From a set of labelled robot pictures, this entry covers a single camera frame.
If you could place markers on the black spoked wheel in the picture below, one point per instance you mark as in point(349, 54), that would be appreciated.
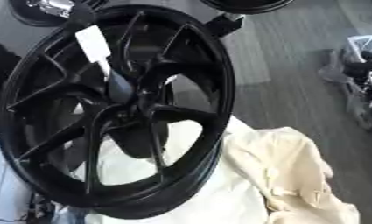
point(204, 73)

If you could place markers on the white pin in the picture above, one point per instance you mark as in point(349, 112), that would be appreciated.
point(94, 46)

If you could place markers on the cream cloth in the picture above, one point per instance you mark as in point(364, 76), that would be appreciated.
point(275, 163)

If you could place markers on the grey bag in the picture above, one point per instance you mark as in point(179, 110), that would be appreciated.
point(359, 78)

